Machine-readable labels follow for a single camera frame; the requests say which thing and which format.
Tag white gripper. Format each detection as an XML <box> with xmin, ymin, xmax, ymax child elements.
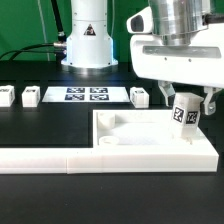
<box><xmin>130</xmin><ymin>31</ymin><xmax>224</xmax><ymax>115</ymax></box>

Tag white L-shaped obstacle fence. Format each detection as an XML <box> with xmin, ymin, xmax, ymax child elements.
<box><xmin>0</xmin><ymin>135</ymin><xmax>219</xmax><ymax>174</ymax></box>

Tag black cables at base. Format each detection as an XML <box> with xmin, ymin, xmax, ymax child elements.
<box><xmin>0</xmin><ymin>0</ymin><xmax>68</xmax><ymax>62</ymax></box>

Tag white marker base sheet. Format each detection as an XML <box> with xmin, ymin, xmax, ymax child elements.
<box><xmin>43</xmin><ymin>87</ymin><xmax>129</xmax><ymax>103</ymax></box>

